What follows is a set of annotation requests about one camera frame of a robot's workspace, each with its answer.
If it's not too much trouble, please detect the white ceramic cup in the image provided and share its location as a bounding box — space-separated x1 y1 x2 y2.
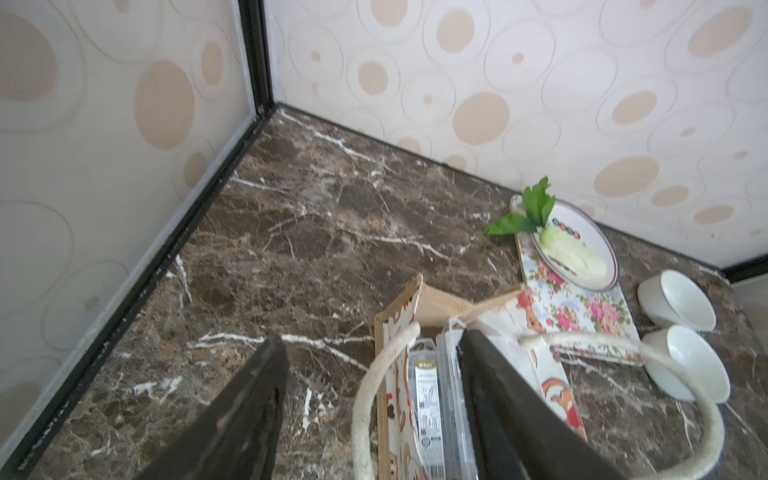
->
642 325 731 404
637 269 716 332

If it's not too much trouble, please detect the white vegetable with green leaves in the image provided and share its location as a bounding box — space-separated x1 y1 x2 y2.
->
485 177 607 279

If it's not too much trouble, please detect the round patterned bowl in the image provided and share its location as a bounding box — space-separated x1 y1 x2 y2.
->
531 200 619 293

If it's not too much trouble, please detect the clear compass case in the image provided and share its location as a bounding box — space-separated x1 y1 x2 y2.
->
408 339 446 479

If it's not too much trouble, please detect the floral square plate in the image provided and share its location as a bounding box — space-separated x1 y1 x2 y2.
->
516 201 639 341

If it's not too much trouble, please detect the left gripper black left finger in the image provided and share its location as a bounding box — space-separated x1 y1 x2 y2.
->
137 336 289 479

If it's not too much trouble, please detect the white ceramic cup front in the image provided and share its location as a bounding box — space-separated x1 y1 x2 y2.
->
642 325 731 404

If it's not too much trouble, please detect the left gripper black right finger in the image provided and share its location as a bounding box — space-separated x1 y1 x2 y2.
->
458 330 623 479

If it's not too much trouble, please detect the white ceramic cup rear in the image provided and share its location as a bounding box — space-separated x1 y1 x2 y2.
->
637 269 716 332

